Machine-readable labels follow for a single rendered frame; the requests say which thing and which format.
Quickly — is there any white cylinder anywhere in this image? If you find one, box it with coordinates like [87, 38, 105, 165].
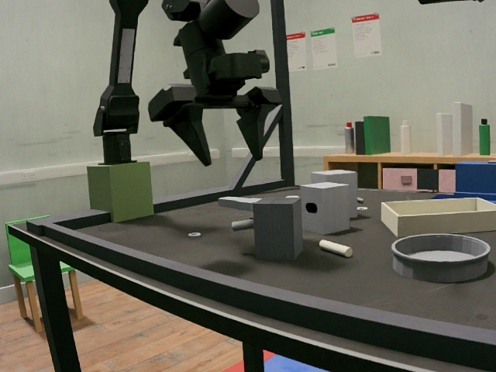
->
[232, 219, 254, 231]
[319, 240, 353, 257]

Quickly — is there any grey round shallow dish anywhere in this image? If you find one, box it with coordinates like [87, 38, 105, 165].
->
[392, 234, 491, 282]

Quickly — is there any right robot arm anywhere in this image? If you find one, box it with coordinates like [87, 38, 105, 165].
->
[93, 0, 270, 165]

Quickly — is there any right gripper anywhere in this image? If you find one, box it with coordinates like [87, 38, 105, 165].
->
[148, 47, 282, 167]

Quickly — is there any black table edge rail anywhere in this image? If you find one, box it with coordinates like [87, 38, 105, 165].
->
[26, 178, 496, 372]

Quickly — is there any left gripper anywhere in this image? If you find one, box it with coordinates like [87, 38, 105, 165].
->
[418, 0, 484, 5]

